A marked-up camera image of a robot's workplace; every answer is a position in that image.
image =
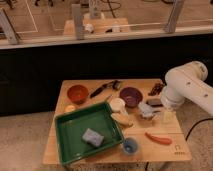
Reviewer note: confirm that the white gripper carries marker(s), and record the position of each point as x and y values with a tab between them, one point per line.
168	115

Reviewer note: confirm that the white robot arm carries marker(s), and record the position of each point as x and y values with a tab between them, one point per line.
187	82

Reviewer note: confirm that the blue plastic cup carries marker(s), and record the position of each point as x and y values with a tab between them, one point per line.
130	146

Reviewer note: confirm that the white cup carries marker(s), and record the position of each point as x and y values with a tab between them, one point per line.
117	105

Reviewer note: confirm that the grey rectangular block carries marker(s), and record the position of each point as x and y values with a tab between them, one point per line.
154	102

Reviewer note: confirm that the light blue crumpled cloth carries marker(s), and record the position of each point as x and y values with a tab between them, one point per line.
147	111

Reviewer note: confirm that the wooden table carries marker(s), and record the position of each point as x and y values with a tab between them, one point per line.
149	151

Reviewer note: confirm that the dark red grapes bunch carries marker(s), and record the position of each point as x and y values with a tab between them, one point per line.
156	90

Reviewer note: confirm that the purple bowl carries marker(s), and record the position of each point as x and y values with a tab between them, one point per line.
132	96

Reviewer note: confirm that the yellow banana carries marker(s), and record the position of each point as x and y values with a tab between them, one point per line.
122	119

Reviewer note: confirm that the grey blue sponge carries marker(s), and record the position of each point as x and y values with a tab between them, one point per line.
93	137

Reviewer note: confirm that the green plastic tray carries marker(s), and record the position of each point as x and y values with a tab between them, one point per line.
71	127

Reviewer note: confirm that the orange bowl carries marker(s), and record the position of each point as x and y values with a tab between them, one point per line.
77	94

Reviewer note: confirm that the small yellow round object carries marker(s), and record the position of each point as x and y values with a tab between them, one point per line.
70	108

